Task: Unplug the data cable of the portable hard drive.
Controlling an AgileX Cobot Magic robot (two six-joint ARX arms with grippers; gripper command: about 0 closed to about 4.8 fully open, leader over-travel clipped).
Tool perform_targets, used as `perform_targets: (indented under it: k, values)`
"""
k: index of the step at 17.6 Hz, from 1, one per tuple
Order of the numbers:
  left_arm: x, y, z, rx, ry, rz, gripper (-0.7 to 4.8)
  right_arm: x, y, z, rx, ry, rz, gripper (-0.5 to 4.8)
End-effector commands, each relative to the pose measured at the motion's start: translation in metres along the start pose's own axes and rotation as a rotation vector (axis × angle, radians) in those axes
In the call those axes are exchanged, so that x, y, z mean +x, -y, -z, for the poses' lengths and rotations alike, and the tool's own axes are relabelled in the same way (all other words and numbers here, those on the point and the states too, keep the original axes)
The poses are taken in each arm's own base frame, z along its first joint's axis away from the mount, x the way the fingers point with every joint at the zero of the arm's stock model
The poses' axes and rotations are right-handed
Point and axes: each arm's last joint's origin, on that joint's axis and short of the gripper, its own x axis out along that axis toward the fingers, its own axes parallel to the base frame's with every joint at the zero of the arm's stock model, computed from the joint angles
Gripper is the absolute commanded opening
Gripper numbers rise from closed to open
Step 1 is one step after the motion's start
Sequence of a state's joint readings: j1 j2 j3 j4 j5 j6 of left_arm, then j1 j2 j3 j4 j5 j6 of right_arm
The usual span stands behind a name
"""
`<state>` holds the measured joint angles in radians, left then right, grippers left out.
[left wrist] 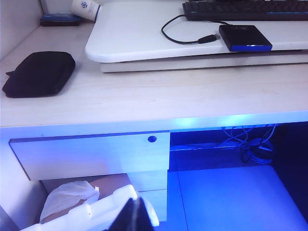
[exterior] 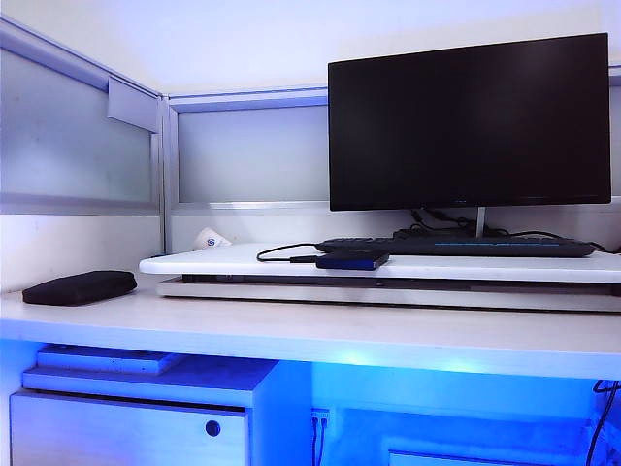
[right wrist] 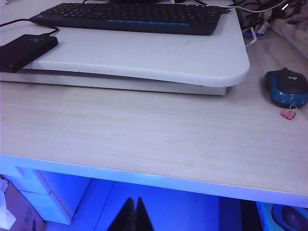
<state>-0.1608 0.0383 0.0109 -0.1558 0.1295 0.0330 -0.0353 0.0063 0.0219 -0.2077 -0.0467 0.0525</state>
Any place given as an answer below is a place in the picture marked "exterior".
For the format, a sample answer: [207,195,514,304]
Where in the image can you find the black computer monitor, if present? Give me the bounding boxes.
[327,32,612,212]

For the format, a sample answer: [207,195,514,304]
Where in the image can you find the grey partition bracket box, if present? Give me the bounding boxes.
[107,76,162,134]

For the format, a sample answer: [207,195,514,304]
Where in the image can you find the black portable hard drive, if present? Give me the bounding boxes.
[315,250,391,270]

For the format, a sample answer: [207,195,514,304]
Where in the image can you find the white drawer cabinet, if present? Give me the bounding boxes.
[8,355,281,466]

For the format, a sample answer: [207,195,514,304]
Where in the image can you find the white paper cup blue logo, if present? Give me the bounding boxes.
[193,225,234,250]

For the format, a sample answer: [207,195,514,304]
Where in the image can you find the flat white board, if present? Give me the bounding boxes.
[35,343,183,377]

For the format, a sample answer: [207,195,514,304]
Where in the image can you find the black monitor cables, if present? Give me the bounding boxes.
[409,207,479,233]

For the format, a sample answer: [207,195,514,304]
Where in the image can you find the black hanging cable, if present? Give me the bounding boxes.
[583,379,621,466]

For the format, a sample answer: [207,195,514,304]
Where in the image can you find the grey desk riser base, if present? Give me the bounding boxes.
[154,273,621,313]

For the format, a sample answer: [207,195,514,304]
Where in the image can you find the silver partition corner post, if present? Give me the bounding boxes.
[149,91,181,254]

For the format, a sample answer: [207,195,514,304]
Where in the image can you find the frosted partition screen with bracket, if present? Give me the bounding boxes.
[0,14,162,216]

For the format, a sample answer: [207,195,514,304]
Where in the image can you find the white desk riser board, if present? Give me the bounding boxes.
[138,242,621,285]

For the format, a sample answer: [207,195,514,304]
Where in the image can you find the black keyboard with blue keys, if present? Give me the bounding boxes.
[314,235,598,259]

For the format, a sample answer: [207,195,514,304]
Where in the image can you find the black soft pouch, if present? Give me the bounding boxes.
[21,270,139,308]

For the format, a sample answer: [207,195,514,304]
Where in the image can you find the black usb data cable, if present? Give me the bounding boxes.
[256,242,322,266]

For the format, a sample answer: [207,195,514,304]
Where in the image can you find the wall socket with plugs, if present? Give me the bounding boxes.
[310,408,333,466]

